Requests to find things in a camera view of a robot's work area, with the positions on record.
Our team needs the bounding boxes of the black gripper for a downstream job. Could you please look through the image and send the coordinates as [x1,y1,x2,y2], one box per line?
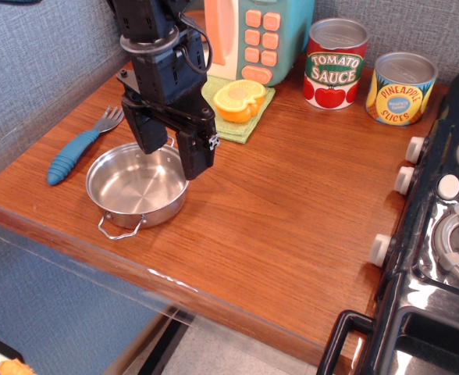
[117,29,216,180]

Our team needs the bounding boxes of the orange half toy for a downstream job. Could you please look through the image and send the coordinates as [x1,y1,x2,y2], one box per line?
[212,80,266,123]

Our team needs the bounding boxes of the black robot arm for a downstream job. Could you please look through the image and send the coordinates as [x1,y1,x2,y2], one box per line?
[109,1,219,180]

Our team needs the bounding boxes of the small steel pan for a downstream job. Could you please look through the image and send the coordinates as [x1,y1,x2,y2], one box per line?
[86,136,189,241]

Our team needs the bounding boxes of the green cloth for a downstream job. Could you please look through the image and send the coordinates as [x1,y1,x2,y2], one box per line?
[202,77,276,144]

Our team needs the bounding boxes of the teal toy microwave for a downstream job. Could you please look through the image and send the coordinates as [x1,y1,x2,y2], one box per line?
[186,0,315,87]

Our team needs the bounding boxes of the tomato sauce can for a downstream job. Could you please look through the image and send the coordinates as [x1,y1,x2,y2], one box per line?
[303,18,369,110]

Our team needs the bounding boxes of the pineapple slices can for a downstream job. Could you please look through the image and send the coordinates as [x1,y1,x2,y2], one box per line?
[365,52,438,127]

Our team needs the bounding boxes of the white stove knob lower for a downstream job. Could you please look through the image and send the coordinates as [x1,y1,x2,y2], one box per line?
[368,234,392,268]

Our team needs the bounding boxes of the white stove knob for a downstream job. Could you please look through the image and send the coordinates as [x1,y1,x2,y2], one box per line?
[368,234,392,268]
[393,166,415,195]
[405,137,425,164]

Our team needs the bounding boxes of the white stove knob middle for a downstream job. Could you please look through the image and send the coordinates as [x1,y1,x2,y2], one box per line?
[393,166,415,195]

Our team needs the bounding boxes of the white stove knob upper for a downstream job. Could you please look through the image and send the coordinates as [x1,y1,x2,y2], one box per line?
[405,137,425,164]

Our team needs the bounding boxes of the orange fuzzy object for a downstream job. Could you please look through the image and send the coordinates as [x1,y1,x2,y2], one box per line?
[0,359,35,375]

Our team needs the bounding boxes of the black toy stove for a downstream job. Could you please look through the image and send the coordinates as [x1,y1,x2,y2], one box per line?
[318,74,459,374]

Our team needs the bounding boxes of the blue handled fork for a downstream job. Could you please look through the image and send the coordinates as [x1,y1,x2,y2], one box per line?
[47,106,124,186]

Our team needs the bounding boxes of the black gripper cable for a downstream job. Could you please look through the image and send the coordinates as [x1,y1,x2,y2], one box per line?
[173,11,214,75]

